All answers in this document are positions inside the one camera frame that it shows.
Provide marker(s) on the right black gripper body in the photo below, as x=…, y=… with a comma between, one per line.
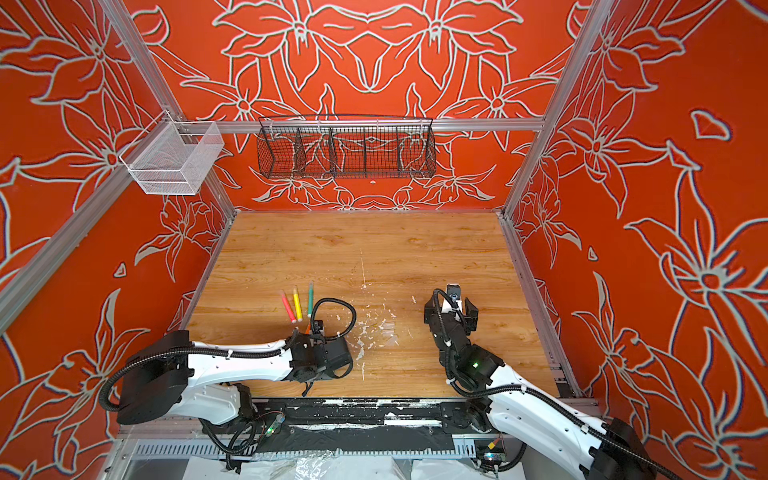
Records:
x=471, y=323

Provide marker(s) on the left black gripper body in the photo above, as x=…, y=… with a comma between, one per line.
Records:
x=329, y=374

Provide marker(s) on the pink marker pen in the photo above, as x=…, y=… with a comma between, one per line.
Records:
x=288, y=307

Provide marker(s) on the yellow marker pen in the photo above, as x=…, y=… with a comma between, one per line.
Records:
x=297, y=305

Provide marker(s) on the green marker pen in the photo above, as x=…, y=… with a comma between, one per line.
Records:
x=310, y=299

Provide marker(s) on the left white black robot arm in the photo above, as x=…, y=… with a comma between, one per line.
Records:
x=176, y=376

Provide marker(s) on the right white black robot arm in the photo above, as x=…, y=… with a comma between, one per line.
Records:
x=582, y=445

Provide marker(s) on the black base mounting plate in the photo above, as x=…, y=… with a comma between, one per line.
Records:
x=358, y=424

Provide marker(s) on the small green circuit board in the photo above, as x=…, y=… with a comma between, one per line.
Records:
x=493, y=457

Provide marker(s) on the white mesh basket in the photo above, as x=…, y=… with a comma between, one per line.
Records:
x=170, y=157

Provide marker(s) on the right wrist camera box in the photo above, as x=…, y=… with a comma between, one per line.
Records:
x=453, y=291

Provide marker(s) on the white slotted cable duct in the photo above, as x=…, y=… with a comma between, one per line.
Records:
x=184, y=449

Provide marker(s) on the black wire basket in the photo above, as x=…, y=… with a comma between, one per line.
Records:
x=346, y=147

